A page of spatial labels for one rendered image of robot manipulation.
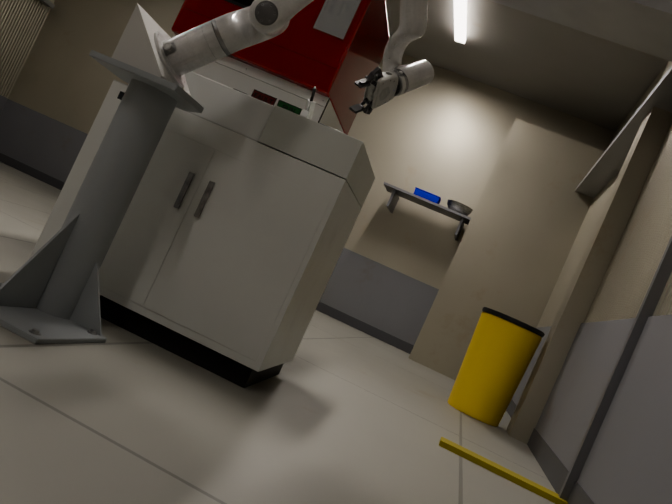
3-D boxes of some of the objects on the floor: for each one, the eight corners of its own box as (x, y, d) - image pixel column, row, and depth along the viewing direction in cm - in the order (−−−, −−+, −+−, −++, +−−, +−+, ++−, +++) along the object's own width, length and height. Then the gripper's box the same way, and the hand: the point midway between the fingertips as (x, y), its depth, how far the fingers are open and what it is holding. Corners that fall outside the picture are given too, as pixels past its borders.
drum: (505, 433, 456) (549, 333, 459) (440, 403, 466) (484, 305, 469) (500, 424, 502) (541, 333, 505) (442, 396, 512) (482, 307, 515)
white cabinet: (98, 287, 309) (173, 126, 312) (284, 377, 294) (361, 208, 297) (15, 279, 245) (110, 78, 248) (247, 394, 231) (345, 179, 234)
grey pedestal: (34, 344, 177) (166, 65, 180) (-91, 277, 186) (35, 12, 189) (128, 342, 227) (230, 123, 230) (25, 289, 236) (124, 79, 239)
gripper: (380, 99, 224) (342, 114, 214) (392, 53, 211) (351, 67, 202) (396, 111, 220) (357, 127, 211) (408, 65, 208) (368, 80, 199)
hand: (357, 97), depth 207 cm, fingers open, 8 cm apart
